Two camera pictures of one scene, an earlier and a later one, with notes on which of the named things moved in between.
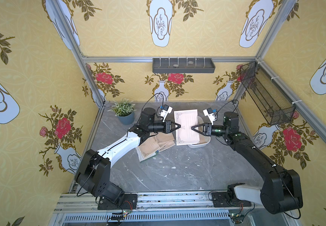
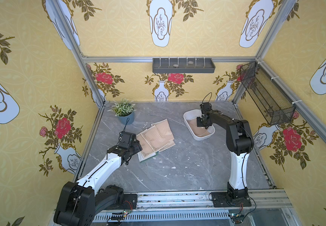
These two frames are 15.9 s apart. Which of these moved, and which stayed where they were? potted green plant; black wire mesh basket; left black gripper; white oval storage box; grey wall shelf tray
Moved: left black gripper; white oval storage box
Stayed: potted green plant; black wire mesh basket; grey wall shelf tray
